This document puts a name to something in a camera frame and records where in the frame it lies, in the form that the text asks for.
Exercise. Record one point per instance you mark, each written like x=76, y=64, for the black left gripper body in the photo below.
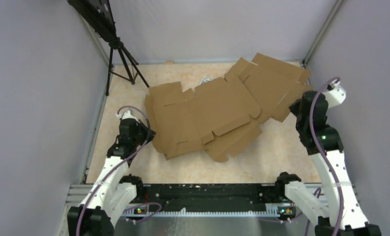
x=142, y=132

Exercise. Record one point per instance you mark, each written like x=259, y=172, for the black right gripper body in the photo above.
x=294, y=107

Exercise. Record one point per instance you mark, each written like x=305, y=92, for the brown cardboard box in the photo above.
x=218, y=117
x=274, y=84

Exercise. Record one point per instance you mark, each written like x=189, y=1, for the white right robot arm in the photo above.
x=343, y=215

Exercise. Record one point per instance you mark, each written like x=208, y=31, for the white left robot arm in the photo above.
x=100, y=210

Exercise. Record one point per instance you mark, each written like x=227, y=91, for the black tripod stand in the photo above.
x=128, y=61

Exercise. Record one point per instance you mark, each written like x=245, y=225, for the blue playing card deck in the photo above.
x=205, y=80

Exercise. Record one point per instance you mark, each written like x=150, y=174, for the black perforated board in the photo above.
x=99, y=16

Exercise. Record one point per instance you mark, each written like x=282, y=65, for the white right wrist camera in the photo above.
x=335, y=94

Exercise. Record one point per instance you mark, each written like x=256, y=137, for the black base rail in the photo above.
x=215, y=198

